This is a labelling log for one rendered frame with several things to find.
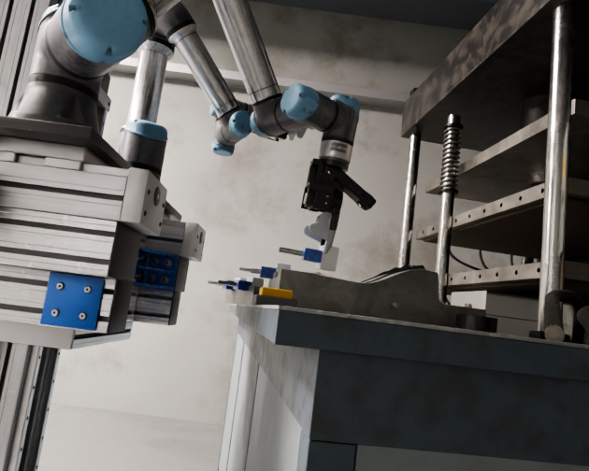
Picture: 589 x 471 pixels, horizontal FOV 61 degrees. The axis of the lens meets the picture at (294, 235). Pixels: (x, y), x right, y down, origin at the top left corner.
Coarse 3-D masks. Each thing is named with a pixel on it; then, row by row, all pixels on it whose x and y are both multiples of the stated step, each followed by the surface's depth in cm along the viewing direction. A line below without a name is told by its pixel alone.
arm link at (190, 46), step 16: (176, 16) 143; (160, 32) 148; (176, 32) 143; (192, 32) 145; (192, 48) 145; (192, 64) 147; (208, 64) 147; (208, 80) 147; (224, 80) 150; (208, 96) 149; (224, 96) 148; (224, 112) 149; (240, 112) 148; (224, 128) 153; (240, 128) 148
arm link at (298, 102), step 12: (300, 84) 105; (288, 96) 107; (300, 96) 104; (312, 96) 105; (324, 96) 109; (276, 108) 113; (288, 108) 106; (300, 108) 105; (312, 108) 106; (324, 108) 108; (336, 108) 110; (288, 120) 111; (300, 120) 107; (312, 120) 108; (324, 120) 109; (336, 120) 110
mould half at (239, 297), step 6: (252, 288) 141; (258, 288) 140; (228, 294) 159; (234, 294) 154; (240, 294) 149; (246, 294) 144; (252, 294) 140; (228, 300) 158; (234, 300) 153; (240, 300) 148; (246, 300) 144
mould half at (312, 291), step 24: (288, 288) 112; (312, 288) 113; (336, 288) 114; (360, 288) 115; (384, 288) 115; (408, 288) 116; (432, 288) 117; (360, 312) 114; (384, 312) 115; (408, 312) 115; (432, 312) 116; (456, 312) 117; (480, 312) 118
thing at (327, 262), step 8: (280, 248) 112; (304, 248) 112; (320, 248) 115; (336, 248) 111; (304, 256) 111; (312, 256) 111; (320, 256) 111; (328, 256) 111; (336, 256) 111; (320, 264) 111; (328, 264) 111; (336, 264) 111
